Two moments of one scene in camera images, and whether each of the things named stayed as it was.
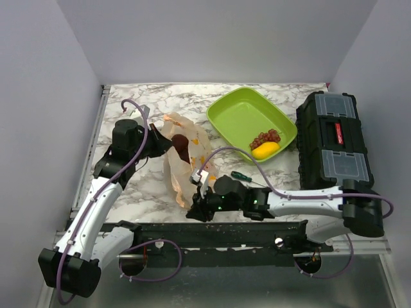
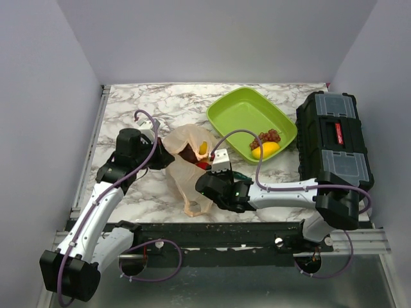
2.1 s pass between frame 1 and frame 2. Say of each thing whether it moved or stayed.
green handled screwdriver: stayed
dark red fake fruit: moved
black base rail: stayed
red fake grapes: stayed
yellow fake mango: stayed
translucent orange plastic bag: moved
